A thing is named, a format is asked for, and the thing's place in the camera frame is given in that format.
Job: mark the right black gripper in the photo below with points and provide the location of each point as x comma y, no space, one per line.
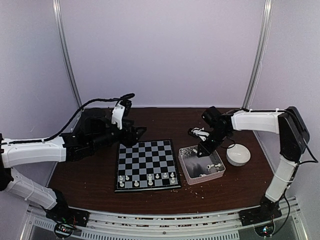
201,146

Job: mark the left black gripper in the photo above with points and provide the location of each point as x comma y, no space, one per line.
132,134

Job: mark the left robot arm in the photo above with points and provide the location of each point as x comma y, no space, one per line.
94,129

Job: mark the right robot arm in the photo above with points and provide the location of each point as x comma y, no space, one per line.
284,125

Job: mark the pink plastic basket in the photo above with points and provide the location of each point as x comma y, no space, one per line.
186,157

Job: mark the black white chessboard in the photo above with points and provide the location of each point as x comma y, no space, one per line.
144,158

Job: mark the white ceramic bowl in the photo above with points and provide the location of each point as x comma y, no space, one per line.
238,155

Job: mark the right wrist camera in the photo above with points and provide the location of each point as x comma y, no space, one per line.
198,133

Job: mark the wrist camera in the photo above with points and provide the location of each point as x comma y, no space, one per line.
198,133
120,110

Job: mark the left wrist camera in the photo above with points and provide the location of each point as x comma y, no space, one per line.
120,110

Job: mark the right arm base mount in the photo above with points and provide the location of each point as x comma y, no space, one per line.
262,217

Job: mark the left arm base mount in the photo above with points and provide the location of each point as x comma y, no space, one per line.
67,220

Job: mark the front aluminium rail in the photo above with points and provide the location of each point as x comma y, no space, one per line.
219,225

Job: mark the left aluminium frame post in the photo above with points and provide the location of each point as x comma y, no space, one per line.
65,52

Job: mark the aluminium frame post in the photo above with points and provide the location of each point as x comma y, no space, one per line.
260,51
65,52

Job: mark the right aluminium frame post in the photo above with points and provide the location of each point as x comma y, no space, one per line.
260,51

